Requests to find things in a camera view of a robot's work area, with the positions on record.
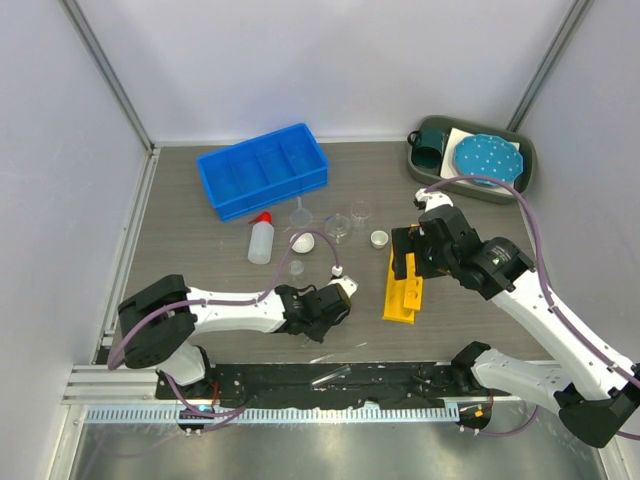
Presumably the white ceramic evaporating dish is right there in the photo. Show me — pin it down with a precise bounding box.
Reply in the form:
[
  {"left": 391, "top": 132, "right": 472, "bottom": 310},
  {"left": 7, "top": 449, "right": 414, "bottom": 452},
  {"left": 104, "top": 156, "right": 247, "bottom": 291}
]
[{"left": 290, "top": 233, "right": 315, "bottom": 254}]

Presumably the yellow test tube rack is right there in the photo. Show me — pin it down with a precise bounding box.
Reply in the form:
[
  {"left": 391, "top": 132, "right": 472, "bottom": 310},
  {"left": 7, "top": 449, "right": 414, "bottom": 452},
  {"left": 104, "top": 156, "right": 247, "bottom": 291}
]
[{"left": 382, "top": 253, "right": 423, "bottom": 325}]

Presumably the blue plastic divided bin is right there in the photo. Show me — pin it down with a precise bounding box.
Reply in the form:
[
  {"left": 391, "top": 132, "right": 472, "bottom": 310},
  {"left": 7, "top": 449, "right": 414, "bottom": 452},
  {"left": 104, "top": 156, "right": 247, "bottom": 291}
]
[{"left": 196, "top": 123, "right": 329, "bottom": 221}]

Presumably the tall clear glass beaker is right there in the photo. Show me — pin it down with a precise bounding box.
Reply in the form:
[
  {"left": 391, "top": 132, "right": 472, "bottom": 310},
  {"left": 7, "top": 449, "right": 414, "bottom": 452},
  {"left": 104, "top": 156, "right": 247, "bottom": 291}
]
[{"left": 350, "top": 200, "right": 372, "bottom": 231}]

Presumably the white slotted cable duct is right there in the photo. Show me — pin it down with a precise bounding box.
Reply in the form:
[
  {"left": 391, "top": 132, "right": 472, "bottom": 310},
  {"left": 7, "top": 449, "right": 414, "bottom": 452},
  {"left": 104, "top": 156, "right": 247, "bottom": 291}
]
[{"left": 84, "top": 402, "right": 459, "bottom": 425}]

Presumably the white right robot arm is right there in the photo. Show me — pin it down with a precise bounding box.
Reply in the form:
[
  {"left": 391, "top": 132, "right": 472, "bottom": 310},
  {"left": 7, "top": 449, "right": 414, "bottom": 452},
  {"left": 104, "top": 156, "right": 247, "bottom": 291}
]
[{"left": 391, "top": 189, "right": 639, "bottom": 448}]

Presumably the grey-green plastic tray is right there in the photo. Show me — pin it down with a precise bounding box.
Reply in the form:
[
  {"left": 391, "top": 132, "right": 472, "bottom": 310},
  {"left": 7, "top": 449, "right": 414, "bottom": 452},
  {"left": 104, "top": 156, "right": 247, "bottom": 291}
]
[{"left": 407, "top": 115, "right": 537, "bottom": 204}]

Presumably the clear glass test tube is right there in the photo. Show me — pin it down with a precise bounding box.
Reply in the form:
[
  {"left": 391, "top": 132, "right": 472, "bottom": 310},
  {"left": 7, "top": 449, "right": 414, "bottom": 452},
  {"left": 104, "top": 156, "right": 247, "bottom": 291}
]
[{"left": 310, "top": 365, "right": 351, "bottom": 389}]

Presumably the aluminium frame rail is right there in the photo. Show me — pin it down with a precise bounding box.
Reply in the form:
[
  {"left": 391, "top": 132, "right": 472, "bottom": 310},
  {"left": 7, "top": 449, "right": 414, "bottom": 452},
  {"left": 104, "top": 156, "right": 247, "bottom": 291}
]
[{"left": 62, "top": 365, "right": 157, "bottom": 404}]

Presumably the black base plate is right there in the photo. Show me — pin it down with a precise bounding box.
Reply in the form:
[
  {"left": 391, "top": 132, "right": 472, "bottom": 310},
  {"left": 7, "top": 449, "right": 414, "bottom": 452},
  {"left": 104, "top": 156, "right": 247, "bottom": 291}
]
[{"left": 180, "top": 362, "right": 506, "bottom": 410}]

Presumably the small white ceramic crucible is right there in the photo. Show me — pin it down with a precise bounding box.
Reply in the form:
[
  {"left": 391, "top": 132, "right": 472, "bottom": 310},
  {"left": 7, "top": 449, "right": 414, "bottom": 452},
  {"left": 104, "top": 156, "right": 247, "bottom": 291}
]
[{"left": 370, "top": 230, "right": 389, "bottom": 249}]

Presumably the white square plate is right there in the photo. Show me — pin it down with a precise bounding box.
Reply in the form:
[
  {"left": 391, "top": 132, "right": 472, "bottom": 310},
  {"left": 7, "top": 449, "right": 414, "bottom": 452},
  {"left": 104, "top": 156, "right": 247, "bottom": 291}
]
[{"left": 440, "top": 128, "right": 520, "bottom": 179}]

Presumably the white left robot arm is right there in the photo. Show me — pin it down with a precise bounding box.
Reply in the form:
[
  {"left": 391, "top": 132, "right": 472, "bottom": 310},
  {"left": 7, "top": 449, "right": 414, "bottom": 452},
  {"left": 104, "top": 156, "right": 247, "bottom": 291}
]
[{"left": 107, "top": 274, "right": 358, "bottom": 399}]

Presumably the small clear glass beaker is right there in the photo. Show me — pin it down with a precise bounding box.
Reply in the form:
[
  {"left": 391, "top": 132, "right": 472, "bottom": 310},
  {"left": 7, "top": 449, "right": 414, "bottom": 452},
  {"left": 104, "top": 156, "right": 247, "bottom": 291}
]
[{"left": 287, "top": 259, "right": 306, "bottom": 288}]

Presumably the dark green mug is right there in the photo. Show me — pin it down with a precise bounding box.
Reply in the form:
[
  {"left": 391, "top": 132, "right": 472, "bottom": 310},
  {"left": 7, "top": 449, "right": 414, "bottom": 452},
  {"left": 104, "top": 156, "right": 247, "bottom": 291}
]
[{"left": 407, "top": 128, "right": 448, "bottom": 169}]

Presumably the blue polka dot plate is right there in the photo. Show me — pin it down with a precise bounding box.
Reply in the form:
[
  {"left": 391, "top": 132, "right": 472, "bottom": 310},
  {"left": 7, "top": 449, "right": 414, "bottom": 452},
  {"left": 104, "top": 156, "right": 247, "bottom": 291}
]
[{"left": 453, "top": 134, "right": 524, "bottom": 184}]

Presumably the white wash bottle red cap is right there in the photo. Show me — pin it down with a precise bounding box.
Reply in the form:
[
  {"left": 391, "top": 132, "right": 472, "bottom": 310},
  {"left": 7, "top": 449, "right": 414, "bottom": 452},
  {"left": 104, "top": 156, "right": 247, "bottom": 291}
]
[{"left": 247, "top": 211, "right": 274, "bottom": 265}]

